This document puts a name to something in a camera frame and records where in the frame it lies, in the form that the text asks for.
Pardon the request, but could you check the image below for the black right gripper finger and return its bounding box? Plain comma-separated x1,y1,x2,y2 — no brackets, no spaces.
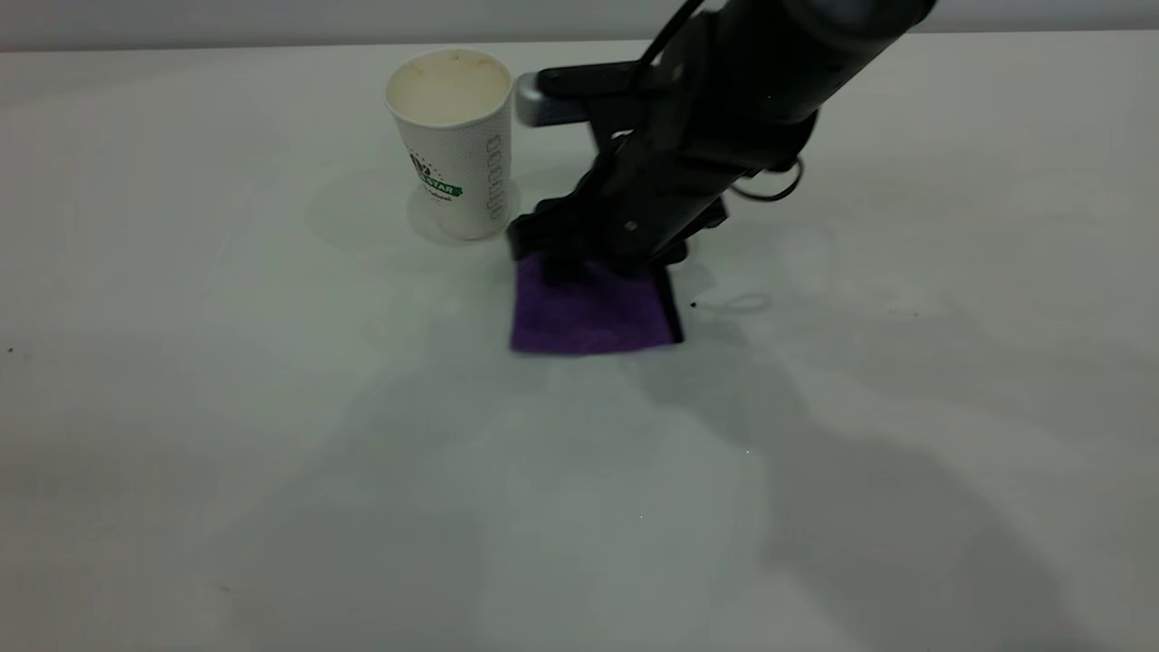
505,214,591,284
625,234,696,274

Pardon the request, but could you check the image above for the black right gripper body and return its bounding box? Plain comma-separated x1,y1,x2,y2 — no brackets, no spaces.
521,136,731,269

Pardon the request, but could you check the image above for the purple microfiber cloth black trim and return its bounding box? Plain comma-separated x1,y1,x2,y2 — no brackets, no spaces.
510,252,685,356

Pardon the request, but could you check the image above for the white paper coffee cup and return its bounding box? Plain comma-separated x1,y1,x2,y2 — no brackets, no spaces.
383,49,514,242

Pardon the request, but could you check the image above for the black cable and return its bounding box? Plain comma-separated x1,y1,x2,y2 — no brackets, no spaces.
730,156,806,204

